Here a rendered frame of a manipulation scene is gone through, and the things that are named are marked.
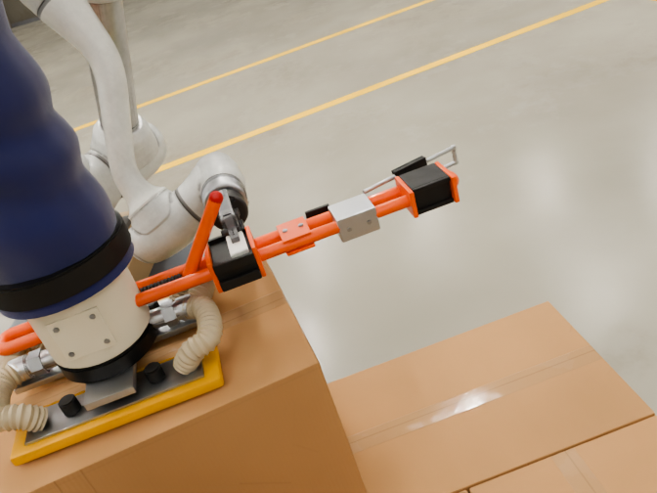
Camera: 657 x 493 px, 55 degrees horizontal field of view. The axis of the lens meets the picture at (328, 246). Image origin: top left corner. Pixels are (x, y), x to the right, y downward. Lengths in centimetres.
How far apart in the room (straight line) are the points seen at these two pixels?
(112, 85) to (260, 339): 61
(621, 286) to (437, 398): 126
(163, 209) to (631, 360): 157
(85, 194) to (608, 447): 103
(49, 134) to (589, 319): 193
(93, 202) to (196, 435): 39
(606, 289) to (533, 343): 103
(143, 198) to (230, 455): 56
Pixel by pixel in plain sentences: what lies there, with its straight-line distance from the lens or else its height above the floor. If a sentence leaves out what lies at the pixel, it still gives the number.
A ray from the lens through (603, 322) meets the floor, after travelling 240.
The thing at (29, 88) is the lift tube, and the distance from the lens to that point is 91.
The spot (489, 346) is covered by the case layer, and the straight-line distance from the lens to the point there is 154.
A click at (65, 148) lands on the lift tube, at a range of 94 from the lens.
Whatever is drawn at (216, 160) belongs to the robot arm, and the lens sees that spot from 133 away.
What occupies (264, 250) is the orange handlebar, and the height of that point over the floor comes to 109.
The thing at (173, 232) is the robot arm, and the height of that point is 103.
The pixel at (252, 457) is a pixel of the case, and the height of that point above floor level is 81.
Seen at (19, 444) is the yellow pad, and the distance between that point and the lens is 113.
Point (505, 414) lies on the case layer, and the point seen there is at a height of 54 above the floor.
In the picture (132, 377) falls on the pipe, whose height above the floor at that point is 100.
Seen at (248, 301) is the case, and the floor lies 94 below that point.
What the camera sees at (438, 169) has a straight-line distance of 110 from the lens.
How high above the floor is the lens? 161
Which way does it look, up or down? 32 degrees down
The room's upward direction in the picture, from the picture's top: 17 degrees counter-clockwise
